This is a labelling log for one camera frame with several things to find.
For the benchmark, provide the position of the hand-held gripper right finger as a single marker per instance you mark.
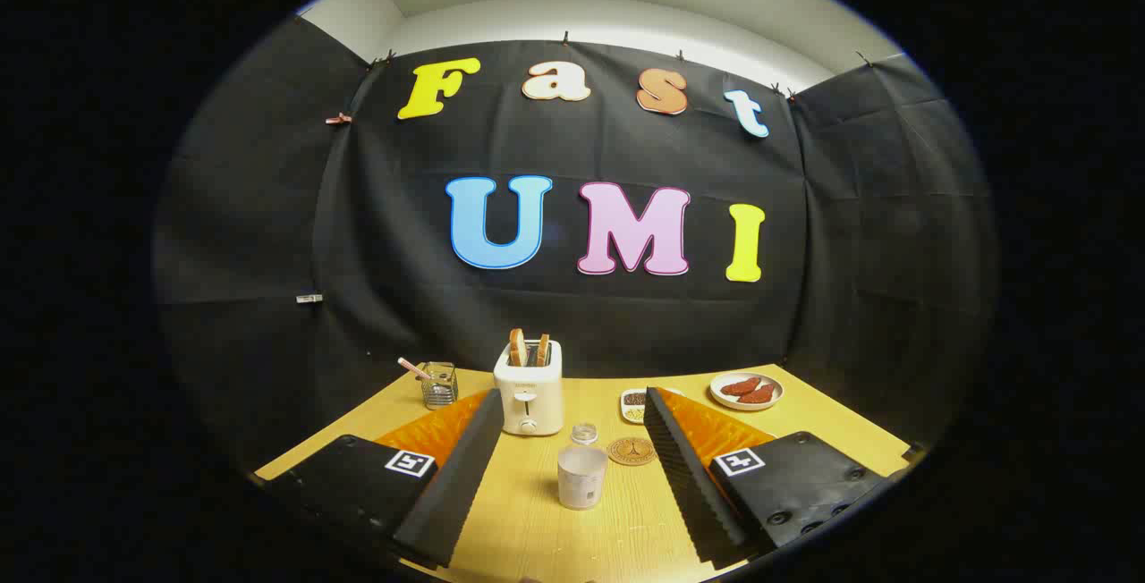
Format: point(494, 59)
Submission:
point(684, 476)

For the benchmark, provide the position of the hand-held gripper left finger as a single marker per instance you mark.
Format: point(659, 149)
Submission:
point(452, 485)

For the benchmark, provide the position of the round wooden coaster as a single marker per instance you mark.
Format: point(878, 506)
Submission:
point(631, 451)

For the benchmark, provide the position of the clear plastic juice bottle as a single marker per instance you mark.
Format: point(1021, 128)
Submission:
point(581, 477)

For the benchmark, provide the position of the white round plate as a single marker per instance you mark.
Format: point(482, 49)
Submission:
point(726, 400)

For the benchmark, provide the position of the white divided dish with beans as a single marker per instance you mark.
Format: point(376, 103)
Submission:
point(633, 404)

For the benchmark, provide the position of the red meat slice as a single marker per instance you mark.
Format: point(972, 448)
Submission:
point(759, 395)
point(740, 386)

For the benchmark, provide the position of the wooden table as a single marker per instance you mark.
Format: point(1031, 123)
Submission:
point(546, 538)

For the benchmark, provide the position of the white toaster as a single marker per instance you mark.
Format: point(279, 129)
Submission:
point(528, 395)

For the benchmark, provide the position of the pink striped straw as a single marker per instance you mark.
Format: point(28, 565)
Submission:
point(411, 367)

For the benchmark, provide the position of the large toast bread slice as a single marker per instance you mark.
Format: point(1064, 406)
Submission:
point(518, 347)

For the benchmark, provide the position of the small toast bread slice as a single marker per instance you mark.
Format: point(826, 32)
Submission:
point(543, 350)

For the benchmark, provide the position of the black backdrop cloth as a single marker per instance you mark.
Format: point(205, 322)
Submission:
point(877, 234)

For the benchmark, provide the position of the pink clip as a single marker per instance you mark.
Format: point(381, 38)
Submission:
point(338, 119)

